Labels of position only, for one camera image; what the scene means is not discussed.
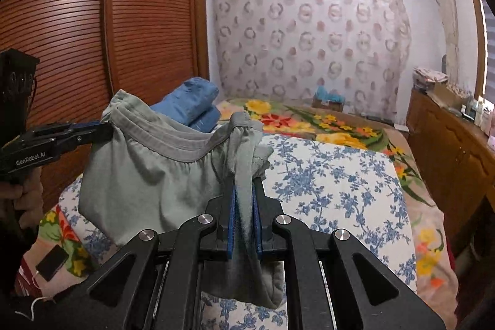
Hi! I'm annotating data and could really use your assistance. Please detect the cluster of toiletry bottles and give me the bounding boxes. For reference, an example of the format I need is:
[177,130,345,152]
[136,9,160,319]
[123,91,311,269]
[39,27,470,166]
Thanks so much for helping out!
[458,98,495,153]

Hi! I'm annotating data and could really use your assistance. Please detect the wooden sideboard cabinet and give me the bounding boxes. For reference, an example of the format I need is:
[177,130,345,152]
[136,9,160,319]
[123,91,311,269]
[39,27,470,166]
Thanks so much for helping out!
[406,88,495,257]

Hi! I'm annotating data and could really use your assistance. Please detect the grey striped window blind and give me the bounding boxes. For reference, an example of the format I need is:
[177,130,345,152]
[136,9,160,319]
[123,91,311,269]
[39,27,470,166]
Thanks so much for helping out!
[480,0,495,99]

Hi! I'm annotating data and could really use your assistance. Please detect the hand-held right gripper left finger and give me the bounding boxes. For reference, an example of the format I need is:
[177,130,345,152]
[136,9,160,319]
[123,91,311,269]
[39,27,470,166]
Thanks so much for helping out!
[50,179,237,330]

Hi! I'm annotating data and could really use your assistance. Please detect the blue floral white quilt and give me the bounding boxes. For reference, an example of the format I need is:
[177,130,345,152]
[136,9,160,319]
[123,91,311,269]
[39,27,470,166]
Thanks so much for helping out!
[58,133,418,330]

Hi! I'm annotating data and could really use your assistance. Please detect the open cardboard box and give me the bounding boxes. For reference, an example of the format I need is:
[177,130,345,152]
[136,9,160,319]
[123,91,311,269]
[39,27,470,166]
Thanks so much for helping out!
[427,84,471,109]

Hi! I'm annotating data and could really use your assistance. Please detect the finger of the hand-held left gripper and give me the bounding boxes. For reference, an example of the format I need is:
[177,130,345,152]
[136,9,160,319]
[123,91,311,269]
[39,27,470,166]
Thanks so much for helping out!
[56,120,114,155]

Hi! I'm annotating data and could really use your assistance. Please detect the black flat device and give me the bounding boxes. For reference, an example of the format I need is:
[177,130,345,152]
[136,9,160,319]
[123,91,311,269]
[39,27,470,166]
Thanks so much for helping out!
[36,246,68,281]

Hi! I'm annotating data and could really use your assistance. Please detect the person's left hand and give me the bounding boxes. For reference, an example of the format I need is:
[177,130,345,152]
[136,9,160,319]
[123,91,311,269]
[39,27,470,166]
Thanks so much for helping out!
[0,168,45,234]

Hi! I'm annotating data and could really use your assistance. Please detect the grey-green pants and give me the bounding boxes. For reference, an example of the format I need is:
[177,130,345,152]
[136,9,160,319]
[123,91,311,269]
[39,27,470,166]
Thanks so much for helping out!
[78,89,287,309]

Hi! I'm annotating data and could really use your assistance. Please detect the brown box with teal item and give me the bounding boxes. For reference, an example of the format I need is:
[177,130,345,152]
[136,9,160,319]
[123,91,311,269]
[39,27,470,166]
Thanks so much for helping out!
[312,86,346,111]

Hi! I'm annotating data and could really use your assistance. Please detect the folded blue jeans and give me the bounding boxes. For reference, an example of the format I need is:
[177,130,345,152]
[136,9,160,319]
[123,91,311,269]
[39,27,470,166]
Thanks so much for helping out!
[150,77,221,133]

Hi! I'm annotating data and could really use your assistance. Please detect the wooden slatted wardrobe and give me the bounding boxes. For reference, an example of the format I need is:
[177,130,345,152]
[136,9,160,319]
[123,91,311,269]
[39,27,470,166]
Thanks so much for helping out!
[0,0,210,215]

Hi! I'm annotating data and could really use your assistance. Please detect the ring patterned sheer curtain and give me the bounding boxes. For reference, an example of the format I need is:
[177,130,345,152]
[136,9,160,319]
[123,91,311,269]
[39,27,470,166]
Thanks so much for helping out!
[207,0,411,118]

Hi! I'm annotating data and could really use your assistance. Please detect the cream lace curtain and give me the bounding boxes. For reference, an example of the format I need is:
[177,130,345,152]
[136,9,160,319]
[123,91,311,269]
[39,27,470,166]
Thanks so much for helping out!
[425,0,462,77]

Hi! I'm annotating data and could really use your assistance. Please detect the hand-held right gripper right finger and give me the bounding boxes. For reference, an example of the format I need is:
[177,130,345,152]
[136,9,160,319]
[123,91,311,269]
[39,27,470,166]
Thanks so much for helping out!
[251,178,445,330]

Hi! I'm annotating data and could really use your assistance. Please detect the thin white cable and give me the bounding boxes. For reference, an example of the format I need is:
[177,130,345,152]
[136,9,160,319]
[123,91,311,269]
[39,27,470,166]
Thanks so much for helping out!
[15,268,55,319]

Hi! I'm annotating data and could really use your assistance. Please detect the wooden window frame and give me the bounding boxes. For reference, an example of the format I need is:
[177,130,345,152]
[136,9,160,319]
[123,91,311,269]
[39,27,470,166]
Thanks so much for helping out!
[466,0,489,101]

